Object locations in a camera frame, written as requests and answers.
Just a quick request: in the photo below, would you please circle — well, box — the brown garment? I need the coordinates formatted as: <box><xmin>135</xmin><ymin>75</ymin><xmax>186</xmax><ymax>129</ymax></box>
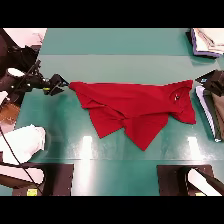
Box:
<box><xmin>212</xmin><ymin>93</ymin><xmax>224</xmax><ymax>140</ymax></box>

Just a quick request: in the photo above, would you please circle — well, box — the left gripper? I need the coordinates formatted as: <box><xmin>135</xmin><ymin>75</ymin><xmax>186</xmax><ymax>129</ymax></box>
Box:
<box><xmin>42</xmin><ymin>73</ymin><xmax>70</xmax><ymax>97</ymax></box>

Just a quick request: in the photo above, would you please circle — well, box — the beige garment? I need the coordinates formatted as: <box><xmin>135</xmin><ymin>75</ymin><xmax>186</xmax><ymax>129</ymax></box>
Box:
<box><xmin>192</xmin><ymin>27</ymin><xmax>224</xmax><ymax>55</ymax></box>

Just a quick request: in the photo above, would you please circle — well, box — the red T-shirt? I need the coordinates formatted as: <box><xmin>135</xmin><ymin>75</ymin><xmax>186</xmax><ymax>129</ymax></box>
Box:
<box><xmin>68</xmin><ymin>79</ymin><xmax>197</xmax><ymax>152</ymax></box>

